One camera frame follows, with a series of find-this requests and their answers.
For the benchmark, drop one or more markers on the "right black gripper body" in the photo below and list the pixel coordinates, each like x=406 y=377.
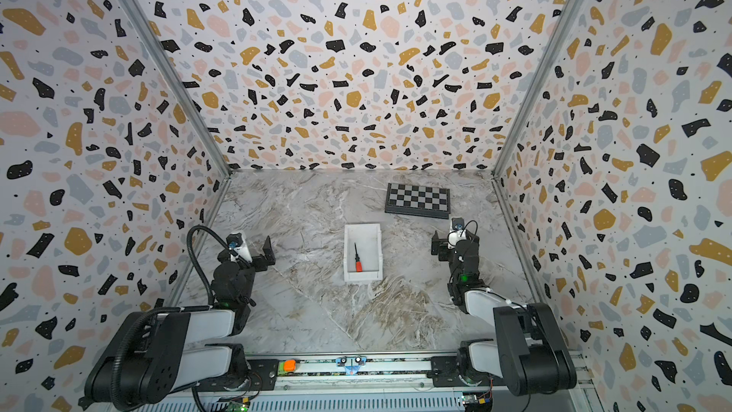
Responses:
x=456 y=257

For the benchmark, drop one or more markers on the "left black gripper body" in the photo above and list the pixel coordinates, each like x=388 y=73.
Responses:
x=250 y=276

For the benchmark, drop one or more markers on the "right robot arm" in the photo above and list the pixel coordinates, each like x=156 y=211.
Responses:
x=527 y=352

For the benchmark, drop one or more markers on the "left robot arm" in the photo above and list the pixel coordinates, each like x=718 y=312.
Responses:
x=168 y=349

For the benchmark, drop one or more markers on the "white plastic bin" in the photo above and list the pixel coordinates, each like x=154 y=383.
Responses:
x=368 y=239

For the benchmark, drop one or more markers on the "black white checkerboard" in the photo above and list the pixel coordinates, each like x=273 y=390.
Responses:
x=417 y=201

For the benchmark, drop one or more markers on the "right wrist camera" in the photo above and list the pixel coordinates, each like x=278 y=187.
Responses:
x=457 y=232

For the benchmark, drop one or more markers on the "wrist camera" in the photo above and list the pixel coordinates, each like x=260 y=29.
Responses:
x=457 y=232
x=238 y=247

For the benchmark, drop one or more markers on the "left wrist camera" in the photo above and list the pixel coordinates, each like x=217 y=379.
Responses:
x=238 y=247

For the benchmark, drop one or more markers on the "orange button on rail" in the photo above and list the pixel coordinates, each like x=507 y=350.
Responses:
x=288 y=366

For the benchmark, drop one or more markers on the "blue clip on rail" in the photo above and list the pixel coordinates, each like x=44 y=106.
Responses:
x=351 y=365

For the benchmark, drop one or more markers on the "aluminium mounting rail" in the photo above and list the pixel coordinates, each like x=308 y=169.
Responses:
x=226 y=370

